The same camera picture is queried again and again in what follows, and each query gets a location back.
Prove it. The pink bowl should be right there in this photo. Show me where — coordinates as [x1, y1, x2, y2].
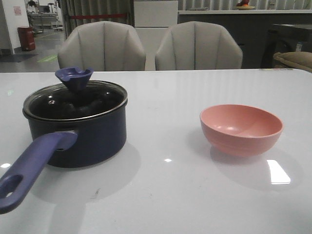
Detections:
[200, 104, 284, 157]

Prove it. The glass pot lid blue knob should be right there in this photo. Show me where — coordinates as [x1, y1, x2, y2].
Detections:
[23, 67, 128, 122]

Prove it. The dark blue saucepan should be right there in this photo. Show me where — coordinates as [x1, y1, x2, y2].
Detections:
[0, 84, 129, 215]

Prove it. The right grey upholstered chair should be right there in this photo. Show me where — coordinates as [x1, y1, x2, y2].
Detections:
[155, 21, 243, 71]

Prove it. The grey upholstered chair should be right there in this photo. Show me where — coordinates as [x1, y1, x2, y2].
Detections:
[155, 21, 243, 71]
[58, 21, 146, 71]

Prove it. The left grey upholstered chair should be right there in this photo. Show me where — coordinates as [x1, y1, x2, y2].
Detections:
[58, 21, 146, 71]

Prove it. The white refrigerator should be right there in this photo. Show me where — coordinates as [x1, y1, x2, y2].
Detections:
[134, 0, 178, 57]

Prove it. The red barrier belt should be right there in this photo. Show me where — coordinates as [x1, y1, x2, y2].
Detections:
[68, 13, 127, 20]

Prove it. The dark kitchen counter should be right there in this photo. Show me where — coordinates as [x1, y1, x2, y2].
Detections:
[178, 10, 312, 68]

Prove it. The fruit plate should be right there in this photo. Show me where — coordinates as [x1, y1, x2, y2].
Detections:
[236, 0, 255, 10]

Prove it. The grey curtain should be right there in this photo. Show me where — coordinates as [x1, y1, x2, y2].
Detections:
[60, 0, 134, 38]

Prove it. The black appliance box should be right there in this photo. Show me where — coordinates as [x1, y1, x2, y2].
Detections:
[261, 24, 312, 68]

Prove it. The red trash bin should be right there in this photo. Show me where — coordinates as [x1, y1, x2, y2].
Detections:
[18, 26, 36, 51]

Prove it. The beige cushion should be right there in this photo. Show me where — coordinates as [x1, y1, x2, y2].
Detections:
[273, 52, 312, 73]

